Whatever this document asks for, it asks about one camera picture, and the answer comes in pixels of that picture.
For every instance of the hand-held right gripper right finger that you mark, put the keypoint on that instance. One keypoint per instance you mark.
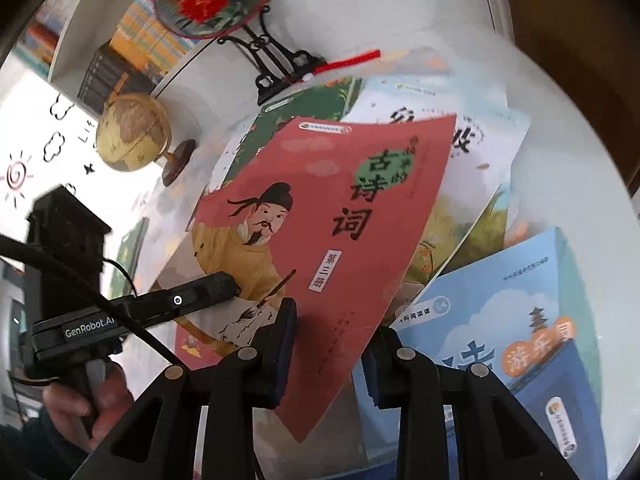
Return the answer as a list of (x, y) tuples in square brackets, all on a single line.
[(395, 375)]

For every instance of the light blue cartoon-cover book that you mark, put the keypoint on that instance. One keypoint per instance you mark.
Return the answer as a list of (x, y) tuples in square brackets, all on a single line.
[(475, 300)]

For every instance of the teal leaf-print book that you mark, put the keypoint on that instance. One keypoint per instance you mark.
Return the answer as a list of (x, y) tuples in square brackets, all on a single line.
[(320, 102)]

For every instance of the black star wall decal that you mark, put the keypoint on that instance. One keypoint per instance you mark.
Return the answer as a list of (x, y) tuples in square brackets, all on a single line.
[(89, 168)]

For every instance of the pale book with flower picture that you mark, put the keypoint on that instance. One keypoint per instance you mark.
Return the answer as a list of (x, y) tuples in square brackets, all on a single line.
[(450, 102)]

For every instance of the row of colourful books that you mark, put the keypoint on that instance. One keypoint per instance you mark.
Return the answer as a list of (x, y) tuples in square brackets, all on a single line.
[(45, 35)]

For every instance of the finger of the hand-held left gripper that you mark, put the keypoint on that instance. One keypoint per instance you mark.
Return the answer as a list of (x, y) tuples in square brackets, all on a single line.
[(200, 292)]

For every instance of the stack of books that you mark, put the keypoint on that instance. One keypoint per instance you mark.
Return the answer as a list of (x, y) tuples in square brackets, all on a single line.
[(131, 260)]

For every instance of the red tassel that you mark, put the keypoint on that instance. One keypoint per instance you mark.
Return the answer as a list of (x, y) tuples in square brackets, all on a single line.
[(350, 62)]

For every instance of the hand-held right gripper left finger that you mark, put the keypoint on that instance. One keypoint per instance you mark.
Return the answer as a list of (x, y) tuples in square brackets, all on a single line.
[(282, 355)]

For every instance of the white bookshelf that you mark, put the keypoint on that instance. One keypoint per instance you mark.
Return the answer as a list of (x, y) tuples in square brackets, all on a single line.
[(75, 55)]

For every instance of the antique yellow globe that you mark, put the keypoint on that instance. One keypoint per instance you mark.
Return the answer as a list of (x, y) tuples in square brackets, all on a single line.
[(130, 130)]

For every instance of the person's left hand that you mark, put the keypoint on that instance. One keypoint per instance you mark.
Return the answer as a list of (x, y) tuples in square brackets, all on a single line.
[(65, 405)]

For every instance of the lettering wall decal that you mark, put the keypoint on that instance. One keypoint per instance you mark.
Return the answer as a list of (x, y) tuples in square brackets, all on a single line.
[(87, 135)]

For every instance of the row of black books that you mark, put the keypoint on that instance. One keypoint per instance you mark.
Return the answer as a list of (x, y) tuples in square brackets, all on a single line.
[(102, 77)]

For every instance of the row of yellow books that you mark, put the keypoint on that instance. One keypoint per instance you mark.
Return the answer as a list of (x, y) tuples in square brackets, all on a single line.
[(145, 35)]

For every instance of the black cloud wall decal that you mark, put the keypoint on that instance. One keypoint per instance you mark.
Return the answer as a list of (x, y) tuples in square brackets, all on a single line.
[(70, 189), (62, 107), (53, 147)]

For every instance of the red sun wall decal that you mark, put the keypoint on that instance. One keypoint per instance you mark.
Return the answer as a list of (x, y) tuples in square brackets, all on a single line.
[(16, 176)]

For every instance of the pale book with grass picture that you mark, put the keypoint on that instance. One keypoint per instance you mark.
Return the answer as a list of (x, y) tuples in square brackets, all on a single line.
[(490, 160)]

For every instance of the red poet-cover book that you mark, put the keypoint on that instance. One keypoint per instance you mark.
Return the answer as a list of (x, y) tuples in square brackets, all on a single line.
[(310, 200)]

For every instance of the black fan stand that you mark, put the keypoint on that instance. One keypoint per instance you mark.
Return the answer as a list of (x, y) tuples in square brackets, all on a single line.
[(280, 67)]

